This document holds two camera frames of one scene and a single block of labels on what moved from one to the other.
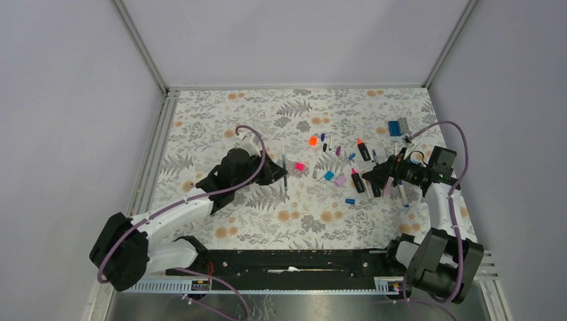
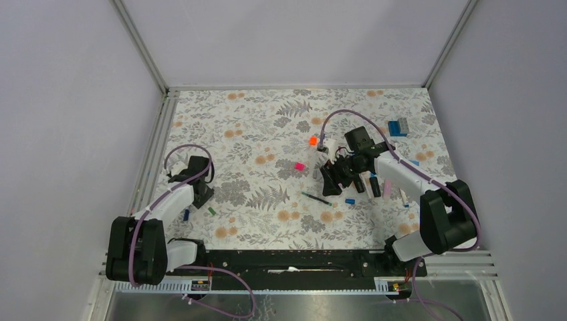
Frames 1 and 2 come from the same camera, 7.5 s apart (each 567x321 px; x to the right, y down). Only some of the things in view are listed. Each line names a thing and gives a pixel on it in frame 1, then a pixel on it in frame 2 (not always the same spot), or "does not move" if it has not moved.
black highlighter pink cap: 358,181 does not move
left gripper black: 271,172 → 199,202
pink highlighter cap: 299,166 does not move
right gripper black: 392,168 → 332,178
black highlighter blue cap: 376,191 does not move
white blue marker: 403,195 does not move
